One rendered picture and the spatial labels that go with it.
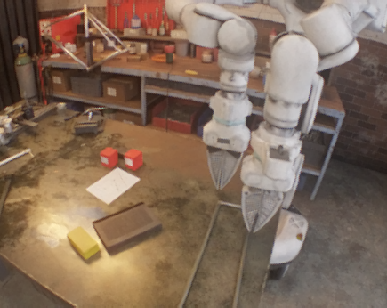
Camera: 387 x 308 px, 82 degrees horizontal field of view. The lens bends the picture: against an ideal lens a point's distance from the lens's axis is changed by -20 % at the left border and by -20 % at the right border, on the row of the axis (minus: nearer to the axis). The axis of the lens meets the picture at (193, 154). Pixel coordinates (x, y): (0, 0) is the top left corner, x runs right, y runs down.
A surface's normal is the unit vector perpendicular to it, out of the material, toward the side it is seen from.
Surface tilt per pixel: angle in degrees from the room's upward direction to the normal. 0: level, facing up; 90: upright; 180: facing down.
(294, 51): 87
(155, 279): 0
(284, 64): 96
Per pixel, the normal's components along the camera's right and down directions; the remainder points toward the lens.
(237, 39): -0.25, 0.56
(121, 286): 0.06, -0.84
